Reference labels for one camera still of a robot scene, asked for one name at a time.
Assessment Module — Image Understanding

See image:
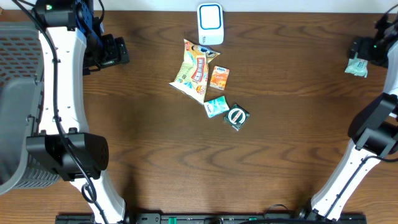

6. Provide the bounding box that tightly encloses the white barcode scanner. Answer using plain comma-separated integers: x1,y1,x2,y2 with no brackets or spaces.
197,2,224,45

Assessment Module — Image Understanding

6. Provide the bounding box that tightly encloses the orange small box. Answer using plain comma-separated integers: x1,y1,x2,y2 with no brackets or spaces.
210,66,230,90

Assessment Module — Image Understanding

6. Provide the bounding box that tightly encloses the dark green round-label packet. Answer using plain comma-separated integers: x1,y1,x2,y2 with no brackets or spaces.
224,103,251,131

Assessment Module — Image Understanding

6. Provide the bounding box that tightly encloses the light teal small packet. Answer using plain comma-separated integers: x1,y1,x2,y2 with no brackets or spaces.
203,96,229,118

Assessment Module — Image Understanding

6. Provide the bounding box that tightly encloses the grey plastic mesh basket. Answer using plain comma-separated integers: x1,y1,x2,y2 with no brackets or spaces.
1,22,60,194

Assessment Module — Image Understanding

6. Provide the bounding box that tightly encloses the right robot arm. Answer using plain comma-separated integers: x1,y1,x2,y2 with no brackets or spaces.
298,12,397,223

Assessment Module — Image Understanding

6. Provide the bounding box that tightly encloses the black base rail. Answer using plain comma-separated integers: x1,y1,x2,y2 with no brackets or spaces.
55,212,368,224

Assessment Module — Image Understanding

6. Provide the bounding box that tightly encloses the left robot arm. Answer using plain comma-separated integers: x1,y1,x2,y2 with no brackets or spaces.
26,0,132,223

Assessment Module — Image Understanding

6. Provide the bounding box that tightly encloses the yellow snack bag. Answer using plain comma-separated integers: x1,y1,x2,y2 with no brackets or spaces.
169,39,220,105

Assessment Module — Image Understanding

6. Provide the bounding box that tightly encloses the teal snack packet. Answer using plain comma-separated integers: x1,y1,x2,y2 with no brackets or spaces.
345,58,368,78

